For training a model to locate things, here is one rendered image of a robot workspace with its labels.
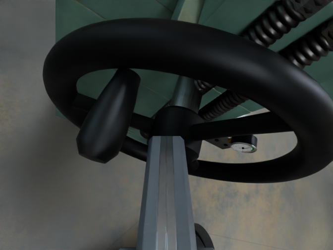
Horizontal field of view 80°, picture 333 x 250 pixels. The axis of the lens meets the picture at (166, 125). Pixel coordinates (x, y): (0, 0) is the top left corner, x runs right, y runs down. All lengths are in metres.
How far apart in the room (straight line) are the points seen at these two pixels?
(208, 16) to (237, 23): 0.03
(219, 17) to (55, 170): 0.91
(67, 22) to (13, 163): 0.70
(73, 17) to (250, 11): 0.31
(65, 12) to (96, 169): 0.74
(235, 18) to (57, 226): 0.97
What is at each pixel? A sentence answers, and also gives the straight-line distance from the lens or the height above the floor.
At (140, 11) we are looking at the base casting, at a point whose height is 0.77.
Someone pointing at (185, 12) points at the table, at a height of 0.87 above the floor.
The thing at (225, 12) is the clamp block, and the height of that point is 0.91.
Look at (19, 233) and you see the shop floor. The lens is 1.03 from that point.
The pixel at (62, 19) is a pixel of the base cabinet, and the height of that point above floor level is 0.65.
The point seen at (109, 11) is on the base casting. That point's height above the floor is 0.73.
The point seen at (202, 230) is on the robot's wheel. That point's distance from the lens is 1.09.
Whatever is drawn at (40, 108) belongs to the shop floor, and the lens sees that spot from 1.05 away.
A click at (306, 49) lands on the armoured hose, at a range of 0.21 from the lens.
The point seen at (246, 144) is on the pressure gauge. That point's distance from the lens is 0.50.
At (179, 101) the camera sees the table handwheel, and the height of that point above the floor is 0.82.
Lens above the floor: 1.00
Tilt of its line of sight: 58 degrees down
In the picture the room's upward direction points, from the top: 64 degrees clockwise
